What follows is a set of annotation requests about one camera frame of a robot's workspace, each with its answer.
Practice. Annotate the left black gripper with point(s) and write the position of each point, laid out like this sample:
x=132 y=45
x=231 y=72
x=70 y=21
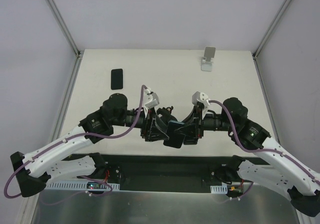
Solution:
x=149 y=124

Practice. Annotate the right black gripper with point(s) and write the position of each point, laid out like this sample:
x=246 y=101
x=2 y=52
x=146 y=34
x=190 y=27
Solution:
x=198 y=123

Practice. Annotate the black folding phone stand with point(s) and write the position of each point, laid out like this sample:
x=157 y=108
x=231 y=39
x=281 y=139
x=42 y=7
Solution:
x=190 y=139

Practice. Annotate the blue phone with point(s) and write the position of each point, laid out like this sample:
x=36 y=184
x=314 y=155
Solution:
x=172 y=125

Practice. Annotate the black round-base clamp stand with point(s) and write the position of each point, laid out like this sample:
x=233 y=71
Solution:
x=164 y=115

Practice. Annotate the black phone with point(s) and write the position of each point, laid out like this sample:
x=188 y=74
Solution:
x=117 y=81
x=174 y=141

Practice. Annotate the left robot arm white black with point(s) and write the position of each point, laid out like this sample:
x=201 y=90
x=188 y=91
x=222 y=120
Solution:
x=34 y=171

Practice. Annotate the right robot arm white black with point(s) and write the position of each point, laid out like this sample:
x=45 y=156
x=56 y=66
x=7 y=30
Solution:
x=289 y=177

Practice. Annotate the silver metal phone stand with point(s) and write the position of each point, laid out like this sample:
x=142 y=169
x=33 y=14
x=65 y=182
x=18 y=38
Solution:
x=208 y=59

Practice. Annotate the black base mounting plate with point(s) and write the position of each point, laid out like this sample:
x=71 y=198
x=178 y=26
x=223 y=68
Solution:
x=161 y=173

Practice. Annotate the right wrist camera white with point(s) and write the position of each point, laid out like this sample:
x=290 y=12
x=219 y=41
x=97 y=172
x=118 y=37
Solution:
x=202 y=100

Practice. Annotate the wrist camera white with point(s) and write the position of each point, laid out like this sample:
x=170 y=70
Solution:
x=202 y=100
x=150 y=99

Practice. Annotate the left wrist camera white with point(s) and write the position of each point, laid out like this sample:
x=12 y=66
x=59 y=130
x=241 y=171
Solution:
x=150 y=99

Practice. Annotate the right white cable duct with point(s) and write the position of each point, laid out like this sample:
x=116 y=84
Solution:
x=222 y=189

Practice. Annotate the white cable duct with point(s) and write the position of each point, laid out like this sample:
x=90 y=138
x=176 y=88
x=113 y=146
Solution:
x=82 y=186
x=222 y=189

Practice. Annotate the left white cable duct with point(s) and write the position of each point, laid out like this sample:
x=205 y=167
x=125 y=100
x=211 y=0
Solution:
x=82 y=186

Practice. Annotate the left aluminium frame post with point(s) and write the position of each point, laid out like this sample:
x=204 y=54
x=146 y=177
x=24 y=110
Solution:
x=63 y=26

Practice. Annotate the aluminium frame post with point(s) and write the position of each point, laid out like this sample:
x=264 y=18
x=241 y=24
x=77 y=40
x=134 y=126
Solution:
x=272 y=27
x=63 y=26

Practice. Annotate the right aluminium frame post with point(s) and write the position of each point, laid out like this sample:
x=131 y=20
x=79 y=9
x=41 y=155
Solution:
x=272 y=27

